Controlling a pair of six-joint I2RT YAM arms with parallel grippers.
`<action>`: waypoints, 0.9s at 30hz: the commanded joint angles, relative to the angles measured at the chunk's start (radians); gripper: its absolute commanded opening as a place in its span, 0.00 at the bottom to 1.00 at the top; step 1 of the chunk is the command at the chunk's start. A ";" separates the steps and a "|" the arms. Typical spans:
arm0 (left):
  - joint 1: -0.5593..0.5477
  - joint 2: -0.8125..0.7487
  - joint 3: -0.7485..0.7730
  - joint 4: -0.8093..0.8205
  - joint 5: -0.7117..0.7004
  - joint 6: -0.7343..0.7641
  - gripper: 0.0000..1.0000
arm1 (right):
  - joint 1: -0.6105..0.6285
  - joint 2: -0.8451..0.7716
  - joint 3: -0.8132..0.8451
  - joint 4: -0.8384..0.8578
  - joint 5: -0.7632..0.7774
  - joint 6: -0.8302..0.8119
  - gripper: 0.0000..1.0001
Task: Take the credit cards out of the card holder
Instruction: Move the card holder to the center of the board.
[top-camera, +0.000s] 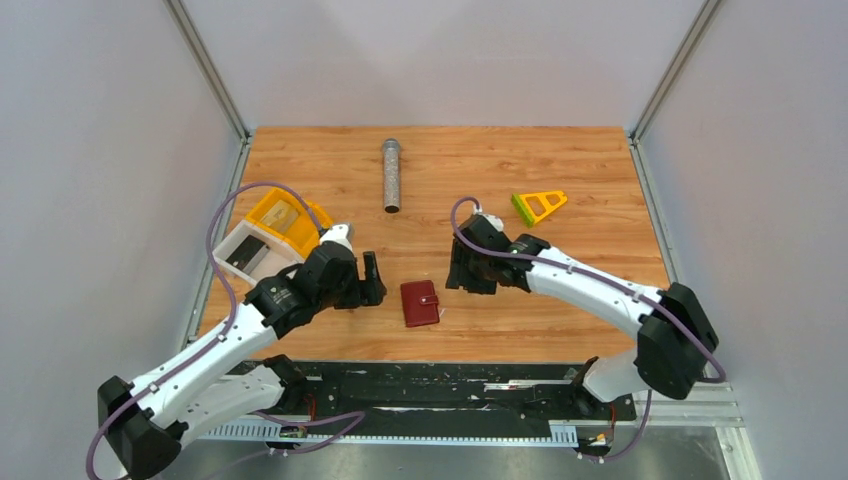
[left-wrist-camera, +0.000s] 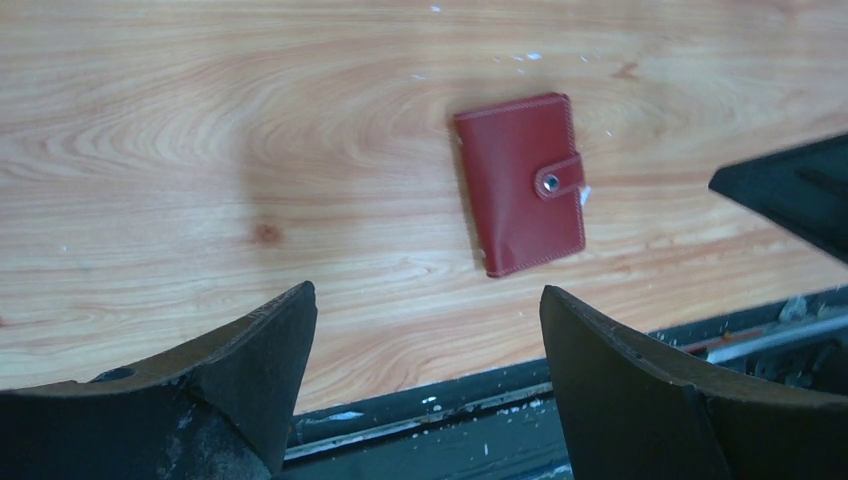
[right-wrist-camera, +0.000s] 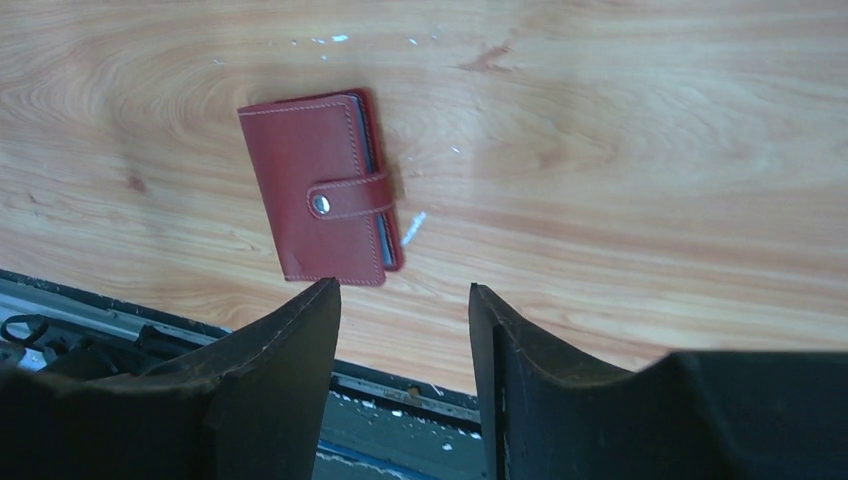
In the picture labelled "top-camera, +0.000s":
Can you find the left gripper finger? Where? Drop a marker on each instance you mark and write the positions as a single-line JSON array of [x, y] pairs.
[[373, 288], [350, 300]]

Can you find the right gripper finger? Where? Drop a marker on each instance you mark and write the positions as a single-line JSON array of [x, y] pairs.
[[457, 266], [480, 281]]

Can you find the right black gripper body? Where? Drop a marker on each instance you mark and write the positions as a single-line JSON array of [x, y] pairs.
[[468, 268]]

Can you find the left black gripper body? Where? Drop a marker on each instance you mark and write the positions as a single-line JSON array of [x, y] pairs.
[[361, 285]]

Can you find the red leather card holder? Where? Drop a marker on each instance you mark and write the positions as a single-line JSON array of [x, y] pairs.
[[420, 303]]

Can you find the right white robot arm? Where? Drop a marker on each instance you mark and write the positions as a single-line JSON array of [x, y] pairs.
[[674, 339]]

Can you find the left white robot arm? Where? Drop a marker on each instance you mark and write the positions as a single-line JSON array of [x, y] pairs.
[[149, 420]]

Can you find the black card in white bin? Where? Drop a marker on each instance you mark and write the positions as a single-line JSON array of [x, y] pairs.
[[249, 253]]

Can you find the yellow plastic bin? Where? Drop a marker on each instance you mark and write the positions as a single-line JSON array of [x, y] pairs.
[[288, 222]]

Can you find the white plastic bin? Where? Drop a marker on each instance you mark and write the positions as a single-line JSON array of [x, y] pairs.
[[276, 260]]

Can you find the grey metal tube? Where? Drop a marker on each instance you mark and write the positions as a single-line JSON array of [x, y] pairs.
[[391, 150]]

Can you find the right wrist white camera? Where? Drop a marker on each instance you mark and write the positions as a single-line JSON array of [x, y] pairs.
[[495, 221]]

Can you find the wrist white camera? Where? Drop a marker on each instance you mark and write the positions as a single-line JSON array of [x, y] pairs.
[[340, 233], [495, 221]]

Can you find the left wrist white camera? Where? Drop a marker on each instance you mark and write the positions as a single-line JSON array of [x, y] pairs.
[[340, 233]]

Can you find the yellow green triangular bracket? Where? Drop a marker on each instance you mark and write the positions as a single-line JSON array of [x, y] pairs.
[[533, 208]]

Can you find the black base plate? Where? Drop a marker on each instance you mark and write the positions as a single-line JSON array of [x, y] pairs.
[[386, 391]]

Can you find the slotted white cable duct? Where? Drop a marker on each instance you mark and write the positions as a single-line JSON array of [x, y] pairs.
[[497, 431]]

